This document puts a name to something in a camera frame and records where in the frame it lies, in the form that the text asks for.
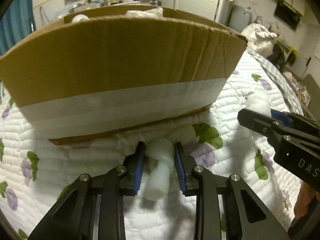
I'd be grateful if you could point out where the white fluffy knotted towel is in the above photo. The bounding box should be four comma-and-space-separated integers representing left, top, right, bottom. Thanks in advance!
245, 91, 271, 117

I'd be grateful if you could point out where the white cloth knot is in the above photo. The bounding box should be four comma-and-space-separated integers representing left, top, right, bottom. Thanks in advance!
144, 124, 196, 201

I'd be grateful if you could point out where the cream lace cloth knot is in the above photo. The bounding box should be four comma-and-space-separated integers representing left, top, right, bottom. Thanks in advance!
125, 7, 163, 18

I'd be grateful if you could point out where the orange gloved hand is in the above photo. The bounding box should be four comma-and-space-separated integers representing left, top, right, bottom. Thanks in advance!
288, 182, 319, 239

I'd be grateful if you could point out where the white floral quilt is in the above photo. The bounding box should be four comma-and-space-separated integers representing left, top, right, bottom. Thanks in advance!
1, 51, 300, 239

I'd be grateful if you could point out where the white bundled duvet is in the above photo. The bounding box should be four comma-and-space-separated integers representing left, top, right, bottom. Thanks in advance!
241, 23, 278, 58

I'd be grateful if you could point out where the black range hood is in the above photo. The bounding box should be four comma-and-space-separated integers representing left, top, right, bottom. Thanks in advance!
274, 0, 302, 30

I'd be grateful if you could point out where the brown cardboard box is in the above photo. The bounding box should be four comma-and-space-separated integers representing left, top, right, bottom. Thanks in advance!
1, 5, 247, 145

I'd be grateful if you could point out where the teal window curtain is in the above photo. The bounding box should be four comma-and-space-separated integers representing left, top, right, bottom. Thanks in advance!
1, 0, 36, 55

